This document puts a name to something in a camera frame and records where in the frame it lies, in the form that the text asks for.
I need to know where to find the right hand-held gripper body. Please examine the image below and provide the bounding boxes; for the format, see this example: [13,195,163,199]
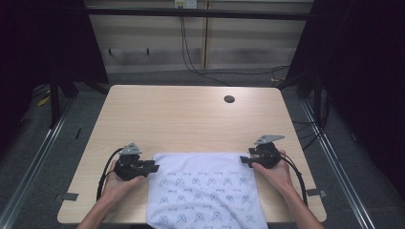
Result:
[250,135,286,170]

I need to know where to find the white patterned towel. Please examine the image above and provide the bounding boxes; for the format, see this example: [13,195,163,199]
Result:
[145,152,270,229]

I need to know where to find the black floor cables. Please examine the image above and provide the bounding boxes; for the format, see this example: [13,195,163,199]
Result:
[291,92,330,153]

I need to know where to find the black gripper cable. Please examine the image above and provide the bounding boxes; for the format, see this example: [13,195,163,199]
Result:
[96,146,126,202]
[280,152,309,207]

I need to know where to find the grey tape strip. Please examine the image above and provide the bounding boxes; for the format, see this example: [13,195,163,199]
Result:
[307,188,328,198]
[55,192,80,202]

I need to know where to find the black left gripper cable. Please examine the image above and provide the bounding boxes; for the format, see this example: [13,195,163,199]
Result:
[96,146,126,202]

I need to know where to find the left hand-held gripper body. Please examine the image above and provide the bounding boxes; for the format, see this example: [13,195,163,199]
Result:
[113,142,148,182]

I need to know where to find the black horizontal frame bar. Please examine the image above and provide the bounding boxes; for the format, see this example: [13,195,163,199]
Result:
[85,7,312,22]

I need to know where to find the metal floor rail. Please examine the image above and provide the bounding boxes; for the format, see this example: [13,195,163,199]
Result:
[300,99,377,229]
[0,94,76,229]

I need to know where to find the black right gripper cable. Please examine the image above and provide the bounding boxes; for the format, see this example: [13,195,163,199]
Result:
[280,152,309,207]

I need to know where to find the black hanging wall cable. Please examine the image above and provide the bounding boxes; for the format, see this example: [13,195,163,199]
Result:
[179,15,291,87]

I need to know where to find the black metal stand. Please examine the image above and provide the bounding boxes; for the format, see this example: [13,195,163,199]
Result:
[49,71,62,130]
[312,74,324,128]

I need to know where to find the white wall outlet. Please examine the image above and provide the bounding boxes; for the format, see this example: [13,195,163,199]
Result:
[174,0,199,10]

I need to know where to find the black curtain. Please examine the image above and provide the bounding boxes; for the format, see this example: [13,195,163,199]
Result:
[285,0,405,199]
[0,0,110,156]

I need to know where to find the person's left hand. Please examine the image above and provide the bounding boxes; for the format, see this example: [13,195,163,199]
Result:
[100,160,146,205]

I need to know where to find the person's right hand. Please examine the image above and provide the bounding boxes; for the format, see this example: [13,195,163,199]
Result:
[251,150,294,193]

